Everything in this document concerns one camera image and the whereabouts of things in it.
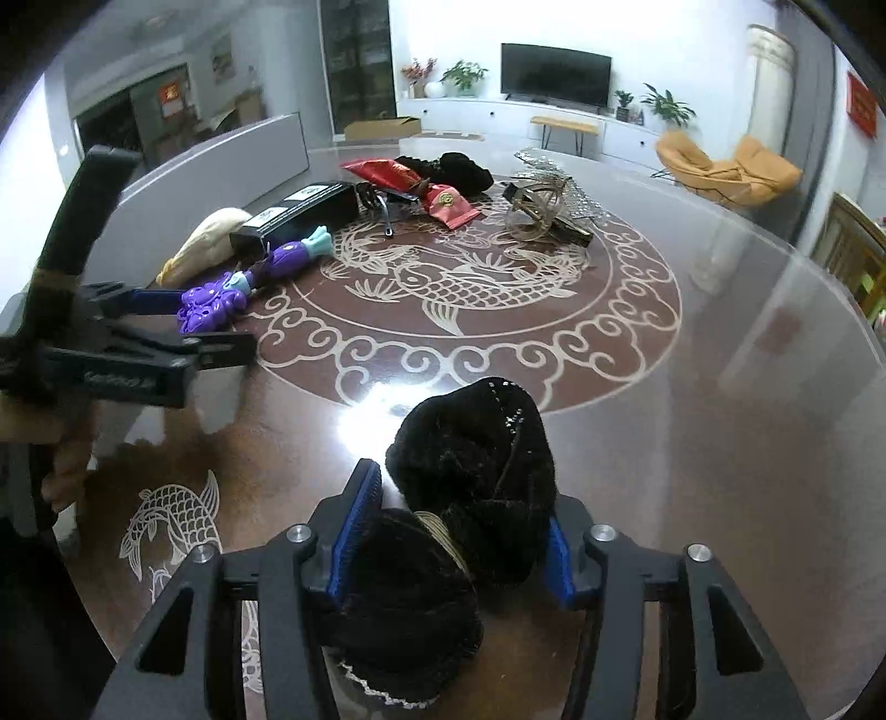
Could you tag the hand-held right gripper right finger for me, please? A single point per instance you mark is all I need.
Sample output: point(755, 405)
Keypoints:
point(557, 557)

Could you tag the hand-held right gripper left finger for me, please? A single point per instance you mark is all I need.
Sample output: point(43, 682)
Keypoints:
point(356, 516)

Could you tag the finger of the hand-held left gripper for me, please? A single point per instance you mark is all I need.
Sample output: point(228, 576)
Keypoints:
point(149, 300)
point(221, 347)

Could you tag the black velvet hair bow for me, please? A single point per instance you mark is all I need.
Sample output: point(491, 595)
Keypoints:
point(471, 478)
point(453, 169)

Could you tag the red snack packet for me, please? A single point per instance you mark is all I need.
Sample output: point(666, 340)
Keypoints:
point(453, 208)

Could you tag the person's left hand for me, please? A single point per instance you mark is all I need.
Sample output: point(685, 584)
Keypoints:
point(69, 471)

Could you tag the purple octopus toy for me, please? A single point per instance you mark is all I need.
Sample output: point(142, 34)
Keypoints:
point(211, 304)

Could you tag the yellow white cloth bundle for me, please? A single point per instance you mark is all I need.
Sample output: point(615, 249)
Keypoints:
point(201, 242)

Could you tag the purple eggplant toy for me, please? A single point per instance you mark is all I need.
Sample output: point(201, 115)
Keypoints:
point(294, 256)

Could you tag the grey curved panel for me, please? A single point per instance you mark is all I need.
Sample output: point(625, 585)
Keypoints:
point(207, 166)

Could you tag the black rectangular case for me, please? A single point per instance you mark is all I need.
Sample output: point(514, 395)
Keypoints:
point(301, 214)

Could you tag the red door sign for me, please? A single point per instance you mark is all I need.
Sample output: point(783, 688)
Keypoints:
point(173, 98)

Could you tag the dark sunglasses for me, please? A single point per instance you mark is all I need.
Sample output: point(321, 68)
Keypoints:
point(375, 202)

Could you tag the cardboard box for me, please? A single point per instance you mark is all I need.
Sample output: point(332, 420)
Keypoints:
point(381, 129)

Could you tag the dark glass cabinet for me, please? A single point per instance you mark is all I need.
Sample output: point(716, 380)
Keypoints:
point(356, 62)

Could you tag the white round vase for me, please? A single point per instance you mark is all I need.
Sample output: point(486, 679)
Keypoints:
point(434, 89)

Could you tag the red flower bouquet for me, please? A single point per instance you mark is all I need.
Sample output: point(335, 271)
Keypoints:
point(419, 69)

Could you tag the clear hair claw clip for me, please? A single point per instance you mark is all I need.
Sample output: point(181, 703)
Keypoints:
point(536, 209)

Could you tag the white television cabinet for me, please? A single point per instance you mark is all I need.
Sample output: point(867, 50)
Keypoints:
point(484, 114)

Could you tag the bushy green potted plant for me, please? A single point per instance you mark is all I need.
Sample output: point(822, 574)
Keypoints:
point(465, 73)

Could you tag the wooden bench with black legs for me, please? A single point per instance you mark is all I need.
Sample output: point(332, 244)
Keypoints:
point(564, 124)

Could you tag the black television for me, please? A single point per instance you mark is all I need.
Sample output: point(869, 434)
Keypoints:
point(554, 73)

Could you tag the orange lounge chair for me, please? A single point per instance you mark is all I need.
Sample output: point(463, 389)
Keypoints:
point(754, 173)

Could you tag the wooden chair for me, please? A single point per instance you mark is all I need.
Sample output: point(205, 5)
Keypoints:
point(855, 242)

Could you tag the small potted plant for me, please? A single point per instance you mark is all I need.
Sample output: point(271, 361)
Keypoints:
point(624, 102)

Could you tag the tall leafy potted plant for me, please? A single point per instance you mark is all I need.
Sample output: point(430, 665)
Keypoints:
point(668, 107)

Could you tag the white standing air conditioner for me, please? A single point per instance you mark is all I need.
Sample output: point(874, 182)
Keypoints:
point(768, 90)

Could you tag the framed wall picture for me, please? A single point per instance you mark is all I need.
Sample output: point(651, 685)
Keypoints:
point(221, 59)

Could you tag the red wall hanging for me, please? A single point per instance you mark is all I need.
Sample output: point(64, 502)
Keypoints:
point(862, 104)

